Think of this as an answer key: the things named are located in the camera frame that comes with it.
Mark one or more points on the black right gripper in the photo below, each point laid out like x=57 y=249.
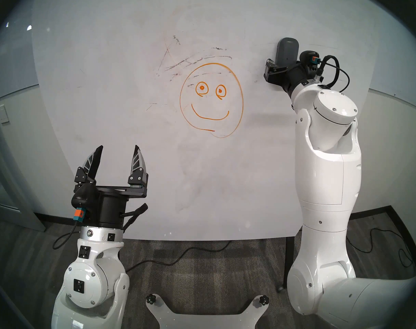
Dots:
x=290 y=76

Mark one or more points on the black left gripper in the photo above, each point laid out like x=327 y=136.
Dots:
x=112 y=208

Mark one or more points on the dark grey whiteboard eraser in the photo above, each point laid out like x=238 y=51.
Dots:
x=287 y=50

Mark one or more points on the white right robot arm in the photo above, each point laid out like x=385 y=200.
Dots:
x=327 y=167

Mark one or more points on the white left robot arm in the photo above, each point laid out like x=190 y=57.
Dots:
x=88 y=283

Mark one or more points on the large white whiteboard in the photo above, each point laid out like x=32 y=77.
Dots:
x=125 y=92

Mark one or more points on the black star knob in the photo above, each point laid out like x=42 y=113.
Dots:
x=264 y=300
x=151 y=299

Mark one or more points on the black table leg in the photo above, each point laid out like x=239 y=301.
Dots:
x=288 y=259

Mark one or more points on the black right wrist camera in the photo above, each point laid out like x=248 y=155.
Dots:
x=309 y=62

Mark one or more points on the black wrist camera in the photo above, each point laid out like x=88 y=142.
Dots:
x=309 y=62
x=85 y=196

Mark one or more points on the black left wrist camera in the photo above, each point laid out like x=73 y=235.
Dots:
x=85 y=196

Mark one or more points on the glass door with grey frame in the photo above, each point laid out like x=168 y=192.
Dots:
x=9 y=181

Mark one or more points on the white wall light switch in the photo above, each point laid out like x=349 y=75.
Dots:
x=3 y=114

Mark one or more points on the wall glass board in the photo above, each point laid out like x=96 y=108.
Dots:
x=396 y=68
x=12 y=57

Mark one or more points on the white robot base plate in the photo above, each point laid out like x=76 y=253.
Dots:
x=208 y=322

